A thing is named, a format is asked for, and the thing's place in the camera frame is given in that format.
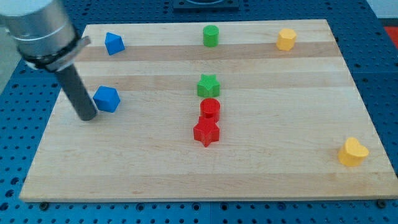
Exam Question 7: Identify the blue cube block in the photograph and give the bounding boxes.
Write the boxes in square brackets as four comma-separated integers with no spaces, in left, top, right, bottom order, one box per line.
[93,86,121,113]

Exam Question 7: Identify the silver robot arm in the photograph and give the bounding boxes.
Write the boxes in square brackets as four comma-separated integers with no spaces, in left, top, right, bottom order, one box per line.
[1,0,91,72]

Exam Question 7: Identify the yellow heart block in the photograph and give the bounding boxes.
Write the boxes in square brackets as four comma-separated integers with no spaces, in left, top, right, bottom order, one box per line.
[338,137,369,167]

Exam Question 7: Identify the red cylinder block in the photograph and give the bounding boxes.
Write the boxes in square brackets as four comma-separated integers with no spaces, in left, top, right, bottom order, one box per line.
[200,98,221,122]

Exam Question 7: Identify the red star block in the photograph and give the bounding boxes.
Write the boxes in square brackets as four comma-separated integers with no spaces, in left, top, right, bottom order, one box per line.
[193,116,220,147]

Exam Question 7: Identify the green star block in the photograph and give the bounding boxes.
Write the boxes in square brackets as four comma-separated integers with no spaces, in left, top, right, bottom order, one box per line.
[197,74,220,98]

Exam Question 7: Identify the wooden board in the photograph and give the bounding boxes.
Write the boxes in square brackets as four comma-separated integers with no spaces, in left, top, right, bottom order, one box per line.
[19,19,397,202]

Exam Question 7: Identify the green cylinder block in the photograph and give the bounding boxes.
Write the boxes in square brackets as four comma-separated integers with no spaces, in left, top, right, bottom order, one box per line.
[203,25,220,47]

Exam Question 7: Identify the blue triangular prism block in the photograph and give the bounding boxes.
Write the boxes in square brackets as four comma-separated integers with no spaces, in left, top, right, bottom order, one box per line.
[104,32,125,55]

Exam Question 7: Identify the yellow hexagon block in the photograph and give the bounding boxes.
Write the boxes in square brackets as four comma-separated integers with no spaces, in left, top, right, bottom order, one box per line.
[276,28,297,51]

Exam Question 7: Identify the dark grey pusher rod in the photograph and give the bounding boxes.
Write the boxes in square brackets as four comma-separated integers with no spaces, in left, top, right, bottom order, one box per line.
[55,65,97,121]

